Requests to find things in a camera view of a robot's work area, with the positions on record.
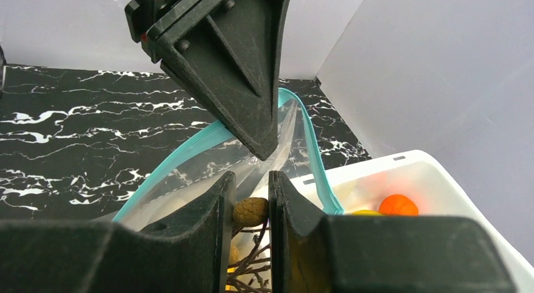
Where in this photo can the white plastic bin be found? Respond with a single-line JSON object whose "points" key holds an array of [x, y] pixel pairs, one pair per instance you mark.
{"points": [[421, 178]]}

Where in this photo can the orange tangerine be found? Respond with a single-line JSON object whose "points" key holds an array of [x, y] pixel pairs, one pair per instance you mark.
{"points": [[398, 204]]}

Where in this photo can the brown longan cluster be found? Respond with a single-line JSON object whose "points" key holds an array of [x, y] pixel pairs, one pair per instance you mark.
{"points": [[250, 256]]}

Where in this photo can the clear zip top bag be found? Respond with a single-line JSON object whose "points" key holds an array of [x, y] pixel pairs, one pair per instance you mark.
{"points": [[194, 167]]}

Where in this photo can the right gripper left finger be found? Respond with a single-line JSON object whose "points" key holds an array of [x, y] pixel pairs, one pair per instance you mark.
{"points": [[187, 251]]}

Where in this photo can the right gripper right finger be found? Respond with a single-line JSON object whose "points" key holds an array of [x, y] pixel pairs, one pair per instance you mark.
{"points": [[312, 251]]}

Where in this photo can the yellow green starfruit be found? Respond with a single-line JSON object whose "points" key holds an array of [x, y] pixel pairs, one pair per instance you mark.
{"points": [[366, 212]]}

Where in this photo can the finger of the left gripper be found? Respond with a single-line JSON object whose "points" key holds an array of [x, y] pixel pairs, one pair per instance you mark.
{"points": [[224, 53]]}

